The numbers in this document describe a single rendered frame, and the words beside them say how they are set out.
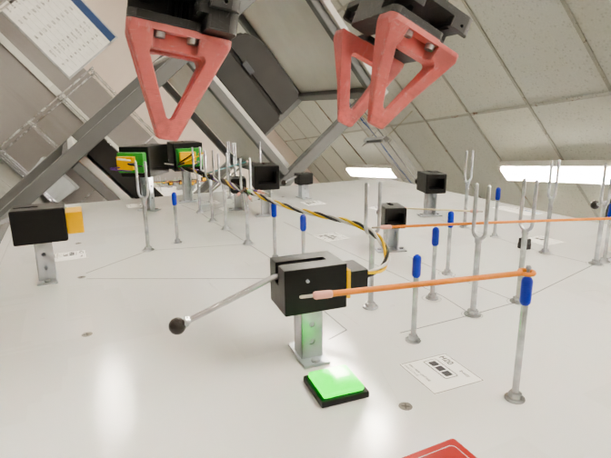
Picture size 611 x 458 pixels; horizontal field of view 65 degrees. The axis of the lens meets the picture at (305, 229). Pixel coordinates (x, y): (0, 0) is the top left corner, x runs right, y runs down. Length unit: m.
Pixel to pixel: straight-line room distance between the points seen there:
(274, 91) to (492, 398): 1.24
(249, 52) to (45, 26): 6.85
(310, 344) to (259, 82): 1.15
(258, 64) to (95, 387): 1.19
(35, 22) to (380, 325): 7.94
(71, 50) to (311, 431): 7.91
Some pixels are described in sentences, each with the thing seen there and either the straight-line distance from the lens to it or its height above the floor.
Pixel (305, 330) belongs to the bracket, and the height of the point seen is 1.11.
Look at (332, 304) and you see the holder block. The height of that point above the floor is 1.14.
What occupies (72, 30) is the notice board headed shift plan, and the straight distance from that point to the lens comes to 8.20.
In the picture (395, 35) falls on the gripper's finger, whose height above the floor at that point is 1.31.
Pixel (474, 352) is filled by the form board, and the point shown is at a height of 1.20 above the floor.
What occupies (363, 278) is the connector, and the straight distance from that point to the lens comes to 0.43.
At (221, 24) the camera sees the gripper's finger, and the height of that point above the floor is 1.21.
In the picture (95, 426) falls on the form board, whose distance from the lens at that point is 0.40.
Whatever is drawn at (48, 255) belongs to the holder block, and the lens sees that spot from 0.71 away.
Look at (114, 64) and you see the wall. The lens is 8.11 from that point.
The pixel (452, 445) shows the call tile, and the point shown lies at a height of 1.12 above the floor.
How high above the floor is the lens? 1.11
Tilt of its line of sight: 10 degrees up
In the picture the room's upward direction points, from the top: 44 degrees clockwise
